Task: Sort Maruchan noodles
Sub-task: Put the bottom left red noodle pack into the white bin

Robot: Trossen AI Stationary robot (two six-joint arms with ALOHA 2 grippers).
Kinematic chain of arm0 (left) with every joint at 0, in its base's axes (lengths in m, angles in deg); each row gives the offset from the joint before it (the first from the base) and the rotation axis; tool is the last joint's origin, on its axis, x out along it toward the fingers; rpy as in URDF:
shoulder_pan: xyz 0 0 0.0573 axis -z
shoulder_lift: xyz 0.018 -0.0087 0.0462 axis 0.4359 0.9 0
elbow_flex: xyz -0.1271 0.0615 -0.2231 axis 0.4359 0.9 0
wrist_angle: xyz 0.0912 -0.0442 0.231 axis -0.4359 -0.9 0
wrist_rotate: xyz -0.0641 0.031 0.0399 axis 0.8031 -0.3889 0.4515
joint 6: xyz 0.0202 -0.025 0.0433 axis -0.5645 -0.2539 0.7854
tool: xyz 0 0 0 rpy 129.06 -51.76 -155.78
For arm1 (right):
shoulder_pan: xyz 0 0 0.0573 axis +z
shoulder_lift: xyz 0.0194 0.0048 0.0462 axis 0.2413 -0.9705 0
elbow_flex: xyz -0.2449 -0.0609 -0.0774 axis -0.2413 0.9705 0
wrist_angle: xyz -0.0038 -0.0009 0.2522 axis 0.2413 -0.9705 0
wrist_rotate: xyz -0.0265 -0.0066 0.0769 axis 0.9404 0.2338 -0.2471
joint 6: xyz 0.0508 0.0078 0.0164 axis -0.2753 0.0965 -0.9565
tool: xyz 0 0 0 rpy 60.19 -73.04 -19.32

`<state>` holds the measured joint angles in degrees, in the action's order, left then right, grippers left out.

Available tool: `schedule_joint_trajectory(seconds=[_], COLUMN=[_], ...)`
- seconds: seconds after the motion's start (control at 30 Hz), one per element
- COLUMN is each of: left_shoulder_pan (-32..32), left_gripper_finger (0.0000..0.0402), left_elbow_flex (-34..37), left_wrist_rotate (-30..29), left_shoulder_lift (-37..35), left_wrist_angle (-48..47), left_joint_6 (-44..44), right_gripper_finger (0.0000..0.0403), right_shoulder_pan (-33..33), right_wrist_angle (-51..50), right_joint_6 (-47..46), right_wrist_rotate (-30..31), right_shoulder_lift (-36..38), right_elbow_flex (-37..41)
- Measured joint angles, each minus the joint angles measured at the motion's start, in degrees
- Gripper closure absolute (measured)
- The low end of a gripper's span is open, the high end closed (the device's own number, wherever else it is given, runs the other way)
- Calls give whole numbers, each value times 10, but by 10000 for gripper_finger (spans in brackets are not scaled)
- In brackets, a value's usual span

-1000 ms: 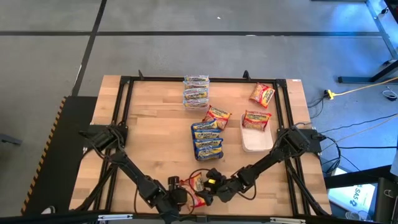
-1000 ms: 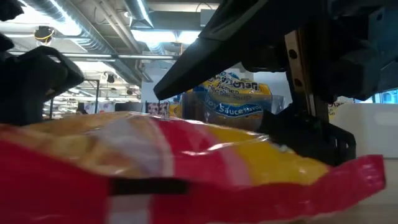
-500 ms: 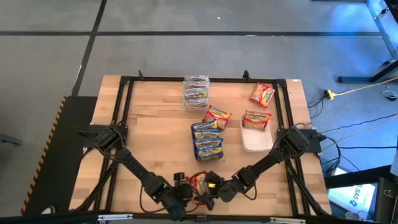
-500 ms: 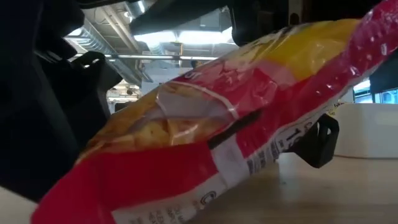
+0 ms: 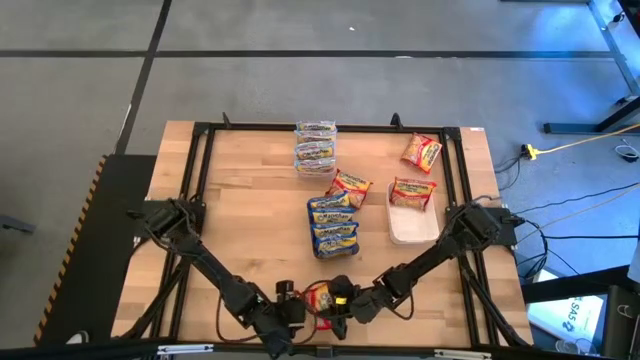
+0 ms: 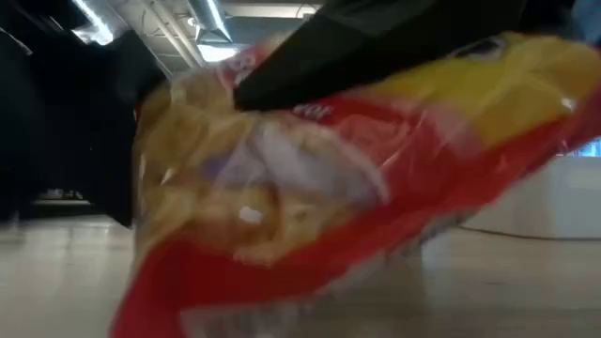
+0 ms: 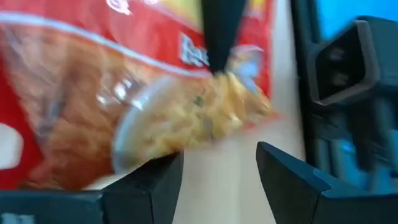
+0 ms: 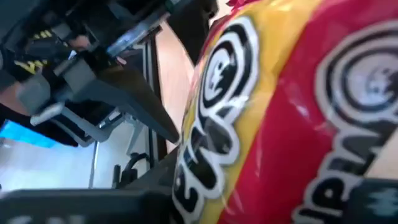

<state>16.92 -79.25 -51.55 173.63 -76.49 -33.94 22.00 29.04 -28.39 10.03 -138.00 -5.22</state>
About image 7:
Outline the red Maruchan ramen pack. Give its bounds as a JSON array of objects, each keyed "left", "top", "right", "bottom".
[{"left": 0, "top": 0, "right": 277, "bottom": 191}]

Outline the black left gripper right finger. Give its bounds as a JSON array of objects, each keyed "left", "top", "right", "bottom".
[{"left": 256, "top": 141, "right": 398, "bottom": 224}]

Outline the black aluminium table frame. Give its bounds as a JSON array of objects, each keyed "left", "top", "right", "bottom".
[{"left": 289, "top": 0, "right": 320, "bottom": 162}]

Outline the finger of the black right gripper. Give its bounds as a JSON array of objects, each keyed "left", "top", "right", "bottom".
[{"left": 200, "top": 0, "right": 247, "bottom": 75}]

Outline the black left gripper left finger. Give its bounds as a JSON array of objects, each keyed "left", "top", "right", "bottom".
[{"left": 0, "top": 152, "right": 185, "bottom": 224}]

